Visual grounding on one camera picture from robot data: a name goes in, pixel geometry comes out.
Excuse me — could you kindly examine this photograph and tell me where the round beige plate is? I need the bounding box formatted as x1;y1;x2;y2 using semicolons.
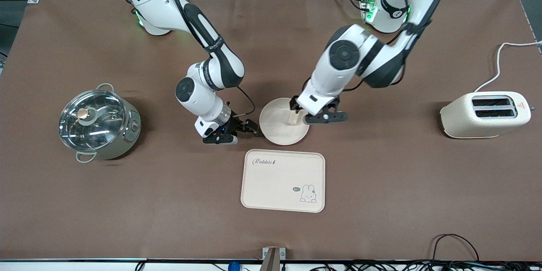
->
259;97;310;146

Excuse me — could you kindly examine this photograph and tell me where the beige rabbit print tray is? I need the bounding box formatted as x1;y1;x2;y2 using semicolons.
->
241;149;326;213

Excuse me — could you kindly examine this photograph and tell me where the silver electric cooking pot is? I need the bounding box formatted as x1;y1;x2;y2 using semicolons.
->
58;83;142;163

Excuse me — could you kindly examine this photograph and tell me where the brown table cover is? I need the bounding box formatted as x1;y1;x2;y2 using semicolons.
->
0;0;542;262

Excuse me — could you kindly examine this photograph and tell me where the glass pot lid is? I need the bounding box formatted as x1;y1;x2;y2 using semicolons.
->
58;89;127;152

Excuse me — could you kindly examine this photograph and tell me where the cream two-slot toaster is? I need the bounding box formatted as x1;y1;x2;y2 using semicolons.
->
440;91;532;139

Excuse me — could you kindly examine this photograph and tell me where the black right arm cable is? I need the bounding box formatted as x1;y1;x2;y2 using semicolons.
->
231;86;256;119

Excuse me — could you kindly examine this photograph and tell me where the white toaster power cable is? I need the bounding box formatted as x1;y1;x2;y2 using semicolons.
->
473;41;542;93

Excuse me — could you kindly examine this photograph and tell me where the black looped floor cable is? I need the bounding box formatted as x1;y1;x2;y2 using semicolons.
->
431;233;480;263

